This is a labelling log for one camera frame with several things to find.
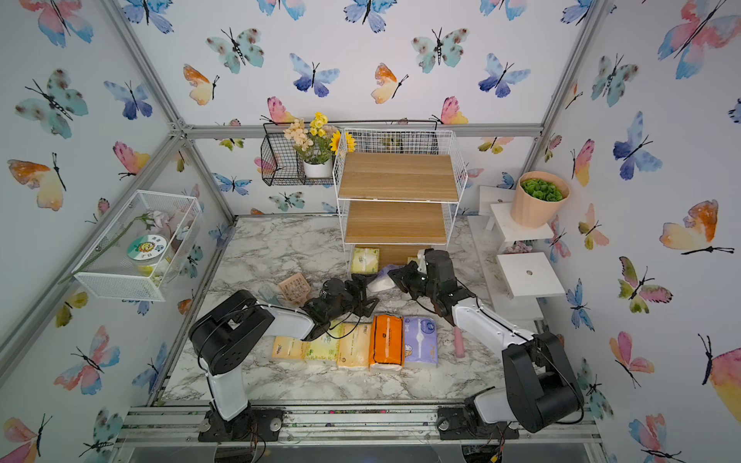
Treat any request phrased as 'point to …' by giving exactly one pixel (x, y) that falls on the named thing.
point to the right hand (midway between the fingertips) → (389, 269)
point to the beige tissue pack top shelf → (354, 349)
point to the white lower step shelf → (519, 279)
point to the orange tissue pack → (386, 340)
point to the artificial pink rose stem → (155, 220)
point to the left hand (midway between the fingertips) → (385, 282)
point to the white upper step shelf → (496, 204)
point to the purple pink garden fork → (459, 342)
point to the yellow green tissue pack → (325, 347)
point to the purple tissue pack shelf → (421, 340)
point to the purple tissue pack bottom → (383, 281)
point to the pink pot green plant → (537, 198)
